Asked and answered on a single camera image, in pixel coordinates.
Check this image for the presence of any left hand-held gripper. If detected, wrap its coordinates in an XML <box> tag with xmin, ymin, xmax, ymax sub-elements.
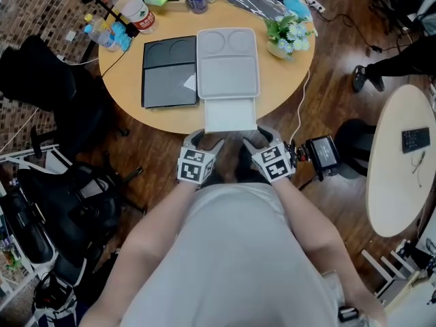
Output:
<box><xmin>176</xmin><ymin>129</ymin><xmax>225</xmax><ymax>187</ymax></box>

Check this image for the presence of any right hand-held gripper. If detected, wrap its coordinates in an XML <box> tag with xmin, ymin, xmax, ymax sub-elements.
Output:
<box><xmin>242</xmin><ymin>125</ymin><xmax>296</xmax><ymax>184</ymax></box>

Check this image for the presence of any white box drawer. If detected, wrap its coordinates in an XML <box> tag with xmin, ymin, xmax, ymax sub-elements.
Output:
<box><xmin>203</xmin><ymin>97</ymin><xmax>258</xmax><ymax>134</ymax></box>

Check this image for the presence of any white box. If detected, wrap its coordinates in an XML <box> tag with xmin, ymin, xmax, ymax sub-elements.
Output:
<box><xmin>196</xmin><ymin>28</ymin><xmax>262</xmax><ymax>101</ymax></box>

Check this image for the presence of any person's right forearm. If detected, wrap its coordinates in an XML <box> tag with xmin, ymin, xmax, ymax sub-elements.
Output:
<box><xmin>271</xmin><ymin>178</ymin><xmax>388</xmax><ymax>327</ymax></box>

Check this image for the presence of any person's left forearm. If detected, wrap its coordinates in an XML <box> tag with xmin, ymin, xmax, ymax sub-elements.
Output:
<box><xmin>77</xmin><ymin>180</ymin><xmax>200</xmax><ymax>327</ymax></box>

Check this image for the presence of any black flat box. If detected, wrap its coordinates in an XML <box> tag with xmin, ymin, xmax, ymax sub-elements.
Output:
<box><xmin>140</xmin><ymin>35</ymin><xmax>200</xmax><ymax>110</ymax></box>

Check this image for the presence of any black round stool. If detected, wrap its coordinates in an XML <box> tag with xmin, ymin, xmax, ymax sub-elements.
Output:
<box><xmin>334</xmin><ymin>119</ymin><xmax>377</xmax><ymax>181</ymax></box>

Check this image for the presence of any potted blue flower plant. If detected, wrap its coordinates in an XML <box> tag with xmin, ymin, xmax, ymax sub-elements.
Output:
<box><xmin>263</xmin><ymin>13</ymin><xmax>318</xmax><ymax>61</ymax></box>

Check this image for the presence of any person's grey shirt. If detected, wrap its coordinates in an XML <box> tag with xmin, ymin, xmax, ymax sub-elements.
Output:
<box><xmin>118</xmin><ymin>181</ymin><xmax>349</xmax><ymax>327</ymax></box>

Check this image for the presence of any blue fluffy toy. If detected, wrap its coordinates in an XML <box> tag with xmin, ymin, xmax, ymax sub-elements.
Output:
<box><xmin>111</xmin><ymin>21</ymin><xmax>134</xmax><ymax>51</ymax></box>

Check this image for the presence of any blue fluffy cloth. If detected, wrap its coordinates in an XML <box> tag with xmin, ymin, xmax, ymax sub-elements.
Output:
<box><xmin>283</xmin><ymin>0</ymin><xmax>313</xmax><ymax>22</ymax></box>

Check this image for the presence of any black skateboard deck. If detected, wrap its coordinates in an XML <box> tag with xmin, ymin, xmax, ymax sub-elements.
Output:
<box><xmin>223</xmin><ymin>0</ymin><xmax>291</xmax><ymax>20</ymax></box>

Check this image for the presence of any white oval table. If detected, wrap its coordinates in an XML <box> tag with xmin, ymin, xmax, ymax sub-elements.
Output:
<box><xmin>365</xmin><ymin>84</ymin><xmax>436</xmax><ymax>238</ymax></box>

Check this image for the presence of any small blue cap bottle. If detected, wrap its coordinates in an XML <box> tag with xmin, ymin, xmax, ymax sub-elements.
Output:
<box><xmin>83</xmin><ymin>23</ymin><xmax>121</xmax><ymax>52</ymax></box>

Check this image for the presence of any large red label water bottle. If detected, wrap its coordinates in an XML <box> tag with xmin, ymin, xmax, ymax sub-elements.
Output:
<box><xmin>104</xmin><ymin>0</ymin><xmax>157</xmax><ymax>35</ymax></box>

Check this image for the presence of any small yellow cap bottle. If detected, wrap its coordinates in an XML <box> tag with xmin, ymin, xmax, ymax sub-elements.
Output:
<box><xmin>84</xmin><ymin>13</ymin><xmax>112</xmax><ymax>33</ymax></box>

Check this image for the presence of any black office chair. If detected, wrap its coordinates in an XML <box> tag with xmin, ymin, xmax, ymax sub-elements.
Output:
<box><xmin>0</xmin><ymin>34</ymin><xmax>131</xmax><ymax>159</ymax></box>

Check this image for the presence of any white metal rack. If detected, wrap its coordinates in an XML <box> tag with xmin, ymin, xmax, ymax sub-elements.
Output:
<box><xmin>0</xmin><ymin>143</ymin><xmax>74</xmax><ymax>296</ymax></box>

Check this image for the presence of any black waist device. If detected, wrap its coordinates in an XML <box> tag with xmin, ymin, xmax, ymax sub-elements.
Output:
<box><xmin>337</xmin><ymin>305</ymin><xmax>360</xmax><ymax>324</ymax></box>

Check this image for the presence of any black monitor on mount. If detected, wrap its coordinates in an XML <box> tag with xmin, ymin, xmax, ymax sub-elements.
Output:
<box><xmin>283</xmin><ymin>135</ymin><xmax>342</xmax><ymax>183</ymax></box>

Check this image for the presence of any white cable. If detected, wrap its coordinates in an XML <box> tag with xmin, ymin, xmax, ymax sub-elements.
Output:
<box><xmin>288</xmin><ymin>65</ymin><xmax>311</xmax><ymax>146</ymax></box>

